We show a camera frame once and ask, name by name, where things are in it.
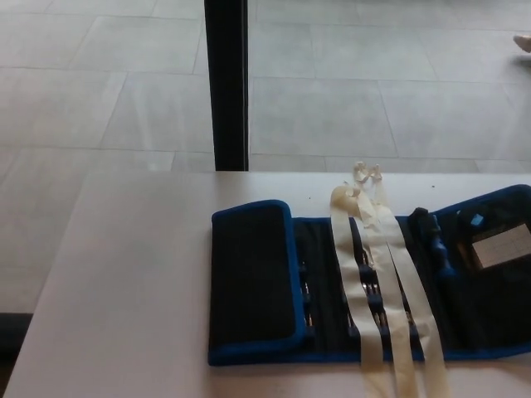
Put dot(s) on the black blue-trimmed toolkit roll case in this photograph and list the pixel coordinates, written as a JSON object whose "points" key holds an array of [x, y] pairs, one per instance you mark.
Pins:
{"points": [[249, 273]]}

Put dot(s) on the black vertical pillar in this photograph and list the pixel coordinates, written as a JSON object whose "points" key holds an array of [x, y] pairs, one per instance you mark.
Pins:
{"points": [[227, 83]]}

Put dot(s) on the blue-based screwdriver bit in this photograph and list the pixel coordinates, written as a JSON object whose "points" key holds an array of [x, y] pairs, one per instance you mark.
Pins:
{"points": [[309, 324], [307, 293], [370, 291], [380, 324]]}

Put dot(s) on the black floor base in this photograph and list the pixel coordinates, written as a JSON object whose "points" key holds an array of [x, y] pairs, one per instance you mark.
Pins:
{"points": [[12, 336]]}

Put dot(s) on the white label card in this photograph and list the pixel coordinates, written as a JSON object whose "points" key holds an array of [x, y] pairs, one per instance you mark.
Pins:
{"points": [[502, 248]]}

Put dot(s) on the small blue plastic pick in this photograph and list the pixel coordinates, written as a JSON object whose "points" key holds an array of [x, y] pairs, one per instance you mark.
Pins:
{"points": [[477, 219]]}

